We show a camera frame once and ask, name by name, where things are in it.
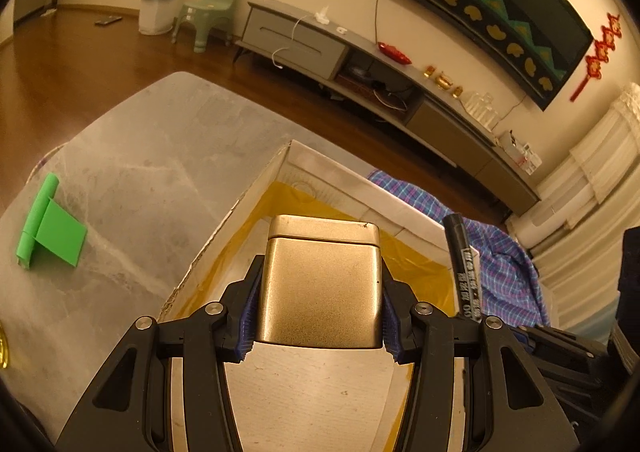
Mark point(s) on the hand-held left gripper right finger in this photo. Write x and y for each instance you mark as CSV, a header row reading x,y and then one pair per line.
x,y
390,332

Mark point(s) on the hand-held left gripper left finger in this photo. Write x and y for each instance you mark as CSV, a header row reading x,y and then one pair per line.
x,y
248,327

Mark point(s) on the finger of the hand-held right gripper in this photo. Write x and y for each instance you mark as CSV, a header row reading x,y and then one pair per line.
x,y
565,347

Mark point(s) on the square gold metal tin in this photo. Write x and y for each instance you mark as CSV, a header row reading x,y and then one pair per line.
x,y
320,282

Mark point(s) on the black marker pen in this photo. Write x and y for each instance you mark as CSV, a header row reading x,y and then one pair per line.
x,y
462,262

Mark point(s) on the white cardboard box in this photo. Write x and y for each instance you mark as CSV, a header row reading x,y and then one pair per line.
x,y
320,177

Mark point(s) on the blue plaid cloth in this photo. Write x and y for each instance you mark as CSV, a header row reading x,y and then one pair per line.
x,y
500,257

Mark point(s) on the white curtain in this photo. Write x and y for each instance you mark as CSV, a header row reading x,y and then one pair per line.
x,y
590,182

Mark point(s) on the white paper box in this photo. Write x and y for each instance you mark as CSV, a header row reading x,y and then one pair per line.
x,y
520,152

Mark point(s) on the clear glass cup set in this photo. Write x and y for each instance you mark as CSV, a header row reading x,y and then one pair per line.
x,y
480,109

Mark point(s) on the small gold jar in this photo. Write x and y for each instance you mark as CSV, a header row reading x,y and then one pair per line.
x,y
430,71
457,93
445,80

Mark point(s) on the red dish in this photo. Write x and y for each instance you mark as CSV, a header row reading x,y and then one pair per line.
x,y
394,52

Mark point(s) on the grey television cabinet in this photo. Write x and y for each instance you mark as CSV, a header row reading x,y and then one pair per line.
x,y
300,42

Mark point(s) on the white charger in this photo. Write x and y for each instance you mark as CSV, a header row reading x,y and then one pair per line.
x,y
322,17

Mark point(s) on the green plastic child chair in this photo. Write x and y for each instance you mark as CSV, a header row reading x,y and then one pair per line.
x,y
210,7

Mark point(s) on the white plant pot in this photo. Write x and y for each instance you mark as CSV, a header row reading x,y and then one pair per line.
x,y
157,9

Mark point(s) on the dark flat floor object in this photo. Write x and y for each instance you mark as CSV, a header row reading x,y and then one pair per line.
x,y
107,22

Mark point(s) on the red knot wall ornament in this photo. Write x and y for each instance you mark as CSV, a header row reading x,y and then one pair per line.
x,y
600,52

